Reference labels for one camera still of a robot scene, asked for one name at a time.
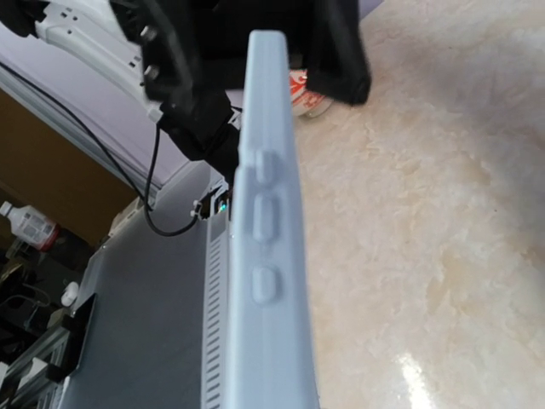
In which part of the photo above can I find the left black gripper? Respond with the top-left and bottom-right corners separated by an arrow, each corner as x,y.
111,1 -> 370,170

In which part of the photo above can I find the light blue phone case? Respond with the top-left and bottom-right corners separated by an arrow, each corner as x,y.
224,31 -> 319,408

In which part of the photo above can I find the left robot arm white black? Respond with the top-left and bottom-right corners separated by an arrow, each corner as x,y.
1,1 -> 371,178

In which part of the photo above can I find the red white patterned dish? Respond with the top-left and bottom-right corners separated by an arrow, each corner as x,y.
290,70 -> 333,118

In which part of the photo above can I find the brown cardboard panel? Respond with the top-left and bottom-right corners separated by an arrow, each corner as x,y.
1,92 -> 135,246

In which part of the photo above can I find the white plastic bottle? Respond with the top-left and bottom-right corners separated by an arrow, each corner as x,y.
1,201 -> 60,252

